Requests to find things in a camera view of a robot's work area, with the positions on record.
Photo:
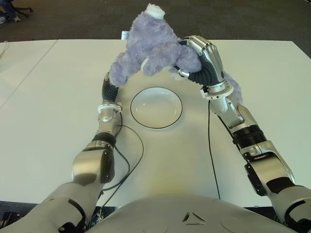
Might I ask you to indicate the purple plush bunny doll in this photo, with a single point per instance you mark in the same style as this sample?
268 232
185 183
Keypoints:
150 48

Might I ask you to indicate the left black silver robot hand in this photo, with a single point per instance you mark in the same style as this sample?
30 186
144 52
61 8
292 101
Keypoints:
108 92

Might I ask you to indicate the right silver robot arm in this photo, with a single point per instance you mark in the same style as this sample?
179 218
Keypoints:
257 150

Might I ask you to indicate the silver robot torso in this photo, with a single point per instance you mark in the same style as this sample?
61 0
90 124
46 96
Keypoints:
189 216

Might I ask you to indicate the white plate with black rim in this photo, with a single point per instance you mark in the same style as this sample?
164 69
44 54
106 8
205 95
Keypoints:
156 108

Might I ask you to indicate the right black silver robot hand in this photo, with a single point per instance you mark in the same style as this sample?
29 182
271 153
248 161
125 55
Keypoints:
209 65

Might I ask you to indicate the person's legs with sneakers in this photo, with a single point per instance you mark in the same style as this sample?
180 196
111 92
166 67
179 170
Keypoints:
7 12

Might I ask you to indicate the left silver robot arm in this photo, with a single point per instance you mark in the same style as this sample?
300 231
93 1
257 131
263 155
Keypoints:
90 165

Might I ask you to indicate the black office chair base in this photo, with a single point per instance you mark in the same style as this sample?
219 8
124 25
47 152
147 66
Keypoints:
23 9

